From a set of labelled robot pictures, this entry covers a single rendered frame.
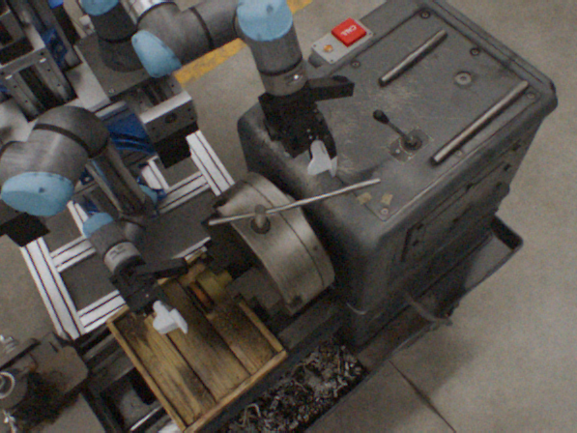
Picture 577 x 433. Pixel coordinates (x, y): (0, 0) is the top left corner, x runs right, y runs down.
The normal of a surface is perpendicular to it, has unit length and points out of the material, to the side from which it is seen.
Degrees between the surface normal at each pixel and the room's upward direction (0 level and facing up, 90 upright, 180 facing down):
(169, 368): 0
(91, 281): 0
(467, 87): 0
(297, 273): 53
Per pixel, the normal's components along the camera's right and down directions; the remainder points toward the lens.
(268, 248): 0.22, -0.11
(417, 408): -0.07, -0.44
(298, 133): 0.57, 0.50
